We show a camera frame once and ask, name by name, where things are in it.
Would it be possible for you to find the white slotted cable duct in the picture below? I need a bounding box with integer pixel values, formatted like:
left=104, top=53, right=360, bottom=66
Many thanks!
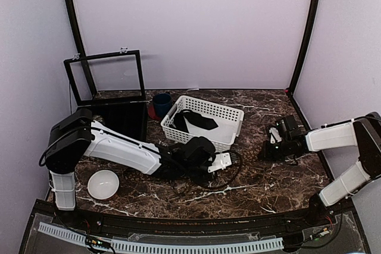
left=38, top=222, right=284, bottom=253

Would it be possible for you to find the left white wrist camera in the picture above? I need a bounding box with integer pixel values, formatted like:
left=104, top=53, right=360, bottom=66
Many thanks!
left=207, top=153, right=232, bottom=173

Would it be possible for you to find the white perforated plastic basket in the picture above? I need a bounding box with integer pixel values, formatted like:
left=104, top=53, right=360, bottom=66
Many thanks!
left=161, top=95, right=244, bottom=152

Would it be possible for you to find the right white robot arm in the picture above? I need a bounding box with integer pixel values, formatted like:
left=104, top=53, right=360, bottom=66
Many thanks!
left=258, top=112, right=380, bottom=227

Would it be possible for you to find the black tie in basket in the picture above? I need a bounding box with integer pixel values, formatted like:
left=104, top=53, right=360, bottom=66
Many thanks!
left=171, top=109, right=218, bottom=133

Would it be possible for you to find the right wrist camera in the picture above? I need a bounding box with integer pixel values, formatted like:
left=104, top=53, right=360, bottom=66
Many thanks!
left=268, top=127, right=282, bottom=145

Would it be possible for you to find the rolled tie in box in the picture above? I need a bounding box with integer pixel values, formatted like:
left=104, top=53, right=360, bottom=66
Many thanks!
left=92, top=114, right=105, bottom=124

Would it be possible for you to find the left black frame post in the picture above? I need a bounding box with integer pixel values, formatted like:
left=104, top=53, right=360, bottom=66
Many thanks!
left=65, top=0, right=97, bottom=97

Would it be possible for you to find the black glass-lid display box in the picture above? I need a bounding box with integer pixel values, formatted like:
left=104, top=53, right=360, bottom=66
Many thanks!
left=64, top=50, right=148, bottom=141

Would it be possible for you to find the right black frame post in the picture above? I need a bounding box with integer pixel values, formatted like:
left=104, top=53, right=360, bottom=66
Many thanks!
left=287, top=0, right=319, bottom=97

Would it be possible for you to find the black frame post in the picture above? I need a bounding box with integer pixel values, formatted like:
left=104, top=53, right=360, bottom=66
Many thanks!
left=65, top=0, right=97, bottom=97
left=287, top=0, right=319, bottom=97

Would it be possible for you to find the dark blue mug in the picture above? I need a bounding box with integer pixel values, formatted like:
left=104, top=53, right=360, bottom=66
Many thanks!
left=152, top=93, right=172, bottom=118

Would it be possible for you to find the red round coaster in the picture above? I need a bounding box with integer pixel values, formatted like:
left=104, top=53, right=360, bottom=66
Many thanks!
left=148, top=104, right=162, bottom=121

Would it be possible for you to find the brown floral patterned tie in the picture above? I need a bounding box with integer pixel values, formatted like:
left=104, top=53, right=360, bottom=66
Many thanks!
left=121, top=149, right=263, bottom=195

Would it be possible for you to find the black curved front rail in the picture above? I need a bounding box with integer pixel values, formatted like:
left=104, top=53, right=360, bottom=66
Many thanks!
left=56, top=190, right=340, bottom=239

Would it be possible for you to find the white bowl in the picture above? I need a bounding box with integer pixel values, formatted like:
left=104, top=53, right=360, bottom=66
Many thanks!
left=88, top=170, right=120, bottom=200

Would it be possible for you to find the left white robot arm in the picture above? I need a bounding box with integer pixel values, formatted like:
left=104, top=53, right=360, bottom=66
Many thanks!
left=39, top=108, right=216, bottom=228

